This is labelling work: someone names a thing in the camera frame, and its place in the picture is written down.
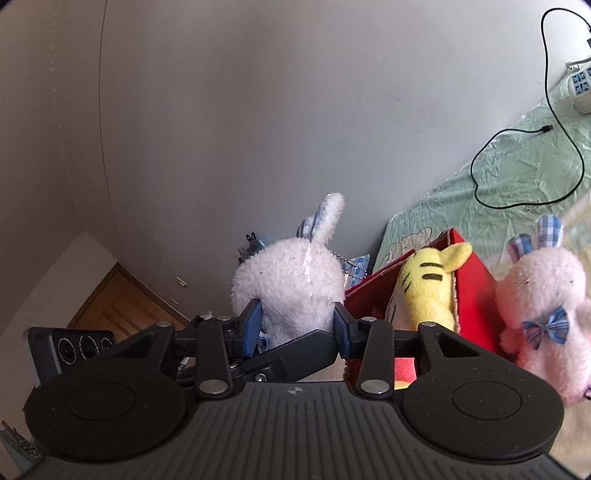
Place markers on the white power strip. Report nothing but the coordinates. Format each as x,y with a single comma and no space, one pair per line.
581,87

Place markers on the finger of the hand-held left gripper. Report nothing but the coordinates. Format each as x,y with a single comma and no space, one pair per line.
300,355

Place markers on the blue plastic-wrapped box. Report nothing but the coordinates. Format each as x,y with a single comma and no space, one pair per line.
251,251

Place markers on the red cardboard box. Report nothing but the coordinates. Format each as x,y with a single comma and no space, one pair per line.
475,295

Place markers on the printed bed sheet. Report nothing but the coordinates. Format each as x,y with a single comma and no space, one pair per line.
517,184

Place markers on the white rabbit plush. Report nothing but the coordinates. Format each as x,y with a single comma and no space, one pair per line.
286,277

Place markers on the yellow tiger plush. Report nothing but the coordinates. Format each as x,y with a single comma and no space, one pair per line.
427,286

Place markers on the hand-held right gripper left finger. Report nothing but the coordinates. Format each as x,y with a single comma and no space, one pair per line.
251,327

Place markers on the pale pink rabbit plush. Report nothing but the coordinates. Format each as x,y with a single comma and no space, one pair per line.
545,286

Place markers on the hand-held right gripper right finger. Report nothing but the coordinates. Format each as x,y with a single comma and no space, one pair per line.
342,332

